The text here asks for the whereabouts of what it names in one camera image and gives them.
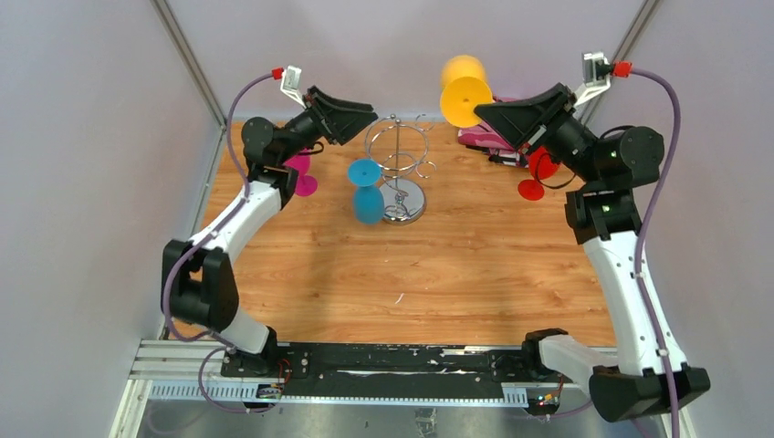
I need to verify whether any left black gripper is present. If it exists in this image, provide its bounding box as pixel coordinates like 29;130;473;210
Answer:
277;88;376;166

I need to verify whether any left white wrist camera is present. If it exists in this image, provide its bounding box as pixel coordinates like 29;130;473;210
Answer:
280;65;306;108

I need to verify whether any aluminium frame rail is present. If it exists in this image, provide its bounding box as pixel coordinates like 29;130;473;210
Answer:
110;338;686;437

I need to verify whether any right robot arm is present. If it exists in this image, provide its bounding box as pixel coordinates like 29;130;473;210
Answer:
474;84;710;422

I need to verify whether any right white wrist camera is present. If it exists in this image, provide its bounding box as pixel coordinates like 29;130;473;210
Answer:
573;51;614;109

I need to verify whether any magenta wine glass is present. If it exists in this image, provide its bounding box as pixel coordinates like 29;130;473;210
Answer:
285;155;319;197

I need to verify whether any blue wine glass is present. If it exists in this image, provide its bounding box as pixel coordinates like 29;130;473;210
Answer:
347;159;384;224

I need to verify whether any red wine glass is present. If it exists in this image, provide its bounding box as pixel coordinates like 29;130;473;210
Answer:
518;147;560;201

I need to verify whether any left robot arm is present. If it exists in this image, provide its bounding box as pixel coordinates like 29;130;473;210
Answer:
161;87;377;377

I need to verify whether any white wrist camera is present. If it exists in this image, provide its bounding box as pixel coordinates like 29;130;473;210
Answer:
573;51;614;109
280;65;306;108

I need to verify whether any yellow wine glass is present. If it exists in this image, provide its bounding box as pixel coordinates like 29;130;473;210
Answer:
439;55;495;129

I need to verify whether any chrome wine glass rack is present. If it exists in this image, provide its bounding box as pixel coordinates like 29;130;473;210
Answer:
364;113;437;225

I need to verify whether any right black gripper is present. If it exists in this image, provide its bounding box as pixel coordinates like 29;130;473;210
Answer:
475;83;603;189

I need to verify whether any pink camouflage cloth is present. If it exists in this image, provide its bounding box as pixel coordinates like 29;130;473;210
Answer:
457;122;528;169

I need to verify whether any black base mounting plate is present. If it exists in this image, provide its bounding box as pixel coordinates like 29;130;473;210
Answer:
219;342;573;402

